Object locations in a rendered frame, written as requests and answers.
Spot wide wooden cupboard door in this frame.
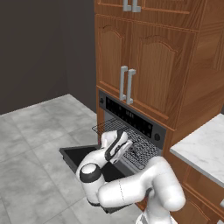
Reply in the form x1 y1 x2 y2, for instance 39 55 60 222
129 22 197 118

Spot black oven door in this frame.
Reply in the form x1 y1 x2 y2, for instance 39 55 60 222
59 144 140 214

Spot wooden base cabinet run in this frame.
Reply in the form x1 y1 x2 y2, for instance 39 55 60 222
167 151 224 224

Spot black oven with control panel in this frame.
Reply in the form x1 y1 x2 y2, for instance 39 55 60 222
98 89 168 176

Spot grey cupboard door handle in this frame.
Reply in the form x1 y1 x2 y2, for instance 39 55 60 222
131 0 143 14
125 68 137 106
122 0 132 12
119 65 129 102

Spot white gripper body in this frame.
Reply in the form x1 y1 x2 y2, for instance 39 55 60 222
115 139 135 165

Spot tall wooden cabinet housing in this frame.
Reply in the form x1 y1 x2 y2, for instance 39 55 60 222
94 0 224 182

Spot narrow wooden cupboard door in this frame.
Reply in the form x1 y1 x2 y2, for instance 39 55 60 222
95 15 133 98

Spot metal wire oven rack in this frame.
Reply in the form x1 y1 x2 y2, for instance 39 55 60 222
91 117 160 171

